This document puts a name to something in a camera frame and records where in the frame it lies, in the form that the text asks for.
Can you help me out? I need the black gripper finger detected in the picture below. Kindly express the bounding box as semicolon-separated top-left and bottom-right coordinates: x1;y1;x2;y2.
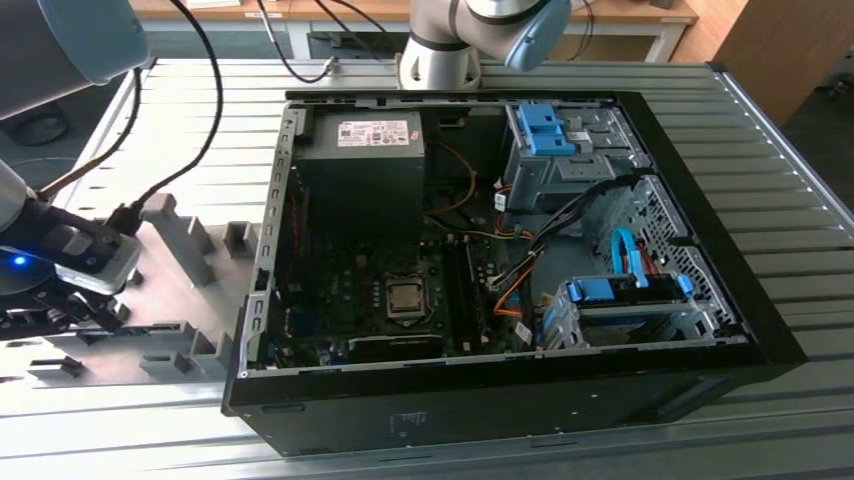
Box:
64;288;132;332
0;305;75;342

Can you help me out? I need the grey parts rack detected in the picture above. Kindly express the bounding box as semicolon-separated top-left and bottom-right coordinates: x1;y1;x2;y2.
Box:
26;192;263;389

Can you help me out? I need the black round bin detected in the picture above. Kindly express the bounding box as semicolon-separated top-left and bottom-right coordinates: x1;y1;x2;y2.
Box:
10;97;72;146

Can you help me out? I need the green motherboard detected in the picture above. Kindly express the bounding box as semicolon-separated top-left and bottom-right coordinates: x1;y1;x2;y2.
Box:
266;219;535;369

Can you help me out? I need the black graphics card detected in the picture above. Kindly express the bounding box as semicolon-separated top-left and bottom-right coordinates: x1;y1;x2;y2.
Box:
346;333;446;364

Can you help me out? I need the silver CPU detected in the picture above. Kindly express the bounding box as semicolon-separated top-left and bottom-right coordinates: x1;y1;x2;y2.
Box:
389;283;425;312

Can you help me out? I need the grey power supply unit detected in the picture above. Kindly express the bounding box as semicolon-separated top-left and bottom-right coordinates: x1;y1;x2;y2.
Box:
296;109;429;227

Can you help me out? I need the black open PC case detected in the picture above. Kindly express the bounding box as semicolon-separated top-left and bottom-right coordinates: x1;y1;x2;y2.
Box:
220;89;809;457

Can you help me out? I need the wooden desk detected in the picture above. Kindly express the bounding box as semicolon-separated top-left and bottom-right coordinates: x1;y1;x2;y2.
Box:
130;0;699;64

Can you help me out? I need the hard disk in blue carrier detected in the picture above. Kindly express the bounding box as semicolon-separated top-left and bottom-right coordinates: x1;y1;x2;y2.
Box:
565;272;695;307

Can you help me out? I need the blue empty disk carrier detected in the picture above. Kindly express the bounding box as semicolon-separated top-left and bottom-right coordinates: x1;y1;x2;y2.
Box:
517;102;575;159

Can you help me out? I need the grey metal disk bay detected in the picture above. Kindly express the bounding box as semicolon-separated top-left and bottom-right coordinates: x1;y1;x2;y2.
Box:
503;102;653;215

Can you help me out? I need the perforated steel panel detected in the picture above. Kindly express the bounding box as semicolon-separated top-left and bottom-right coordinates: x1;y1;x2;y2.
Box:
626;174;746;334

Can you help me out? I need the wooden cabinet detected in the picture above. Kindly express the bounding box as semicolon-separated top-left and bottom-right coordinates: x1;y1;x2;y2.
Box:
670;0;854;129

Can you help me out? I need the dark office chair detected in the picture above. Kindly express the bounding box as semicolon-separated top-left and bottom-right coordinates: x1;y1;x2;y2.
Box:
813;64;854;104

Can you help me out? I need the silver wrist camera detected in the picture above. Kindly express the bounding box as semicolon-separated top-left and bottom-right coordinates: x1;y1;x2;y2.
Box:
52;233;143;296

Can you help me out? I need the black camera bracket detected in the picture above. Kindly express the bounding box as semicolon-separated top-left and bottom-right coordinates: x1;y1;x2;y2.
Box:
26;199;139;261

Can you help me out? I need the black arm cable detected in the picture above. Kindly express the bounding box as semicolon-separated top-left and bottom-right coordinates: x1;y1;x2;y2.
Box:
110;0;226;236
36;67;146;204

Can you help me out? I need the CPU socket metal frame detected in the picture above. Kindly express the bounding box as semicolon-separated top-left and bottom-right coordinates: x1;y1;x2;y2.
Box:
379;271;434;327

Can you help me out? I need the cable with silver plug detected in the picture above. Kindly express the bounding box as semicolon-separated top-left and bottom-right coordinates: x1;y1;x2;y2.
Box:
252;0;343;85

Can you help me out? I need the yellow wire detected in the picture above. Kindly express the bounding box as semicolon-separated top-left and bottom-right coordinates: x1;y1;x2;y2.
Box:
426;142;479;217

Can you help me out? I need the orange wire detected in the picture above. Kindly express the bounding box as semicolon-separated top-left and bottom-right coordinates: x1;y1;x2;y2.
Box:
493;272;535;317

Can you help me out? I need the black wire bundle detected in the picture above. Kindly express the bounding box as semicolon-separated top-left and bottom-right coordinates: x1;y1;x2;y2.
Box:
490;172;643;296

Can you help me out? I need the blue flat data wire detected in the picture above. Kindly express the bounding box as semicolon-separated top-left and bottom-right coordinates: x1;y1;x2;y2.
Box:
610;227;654;290

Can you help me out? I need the thin black hanging cable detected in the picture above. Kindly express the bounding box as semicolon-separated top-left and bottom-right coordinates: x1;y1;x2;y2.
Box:
577;0;597;44

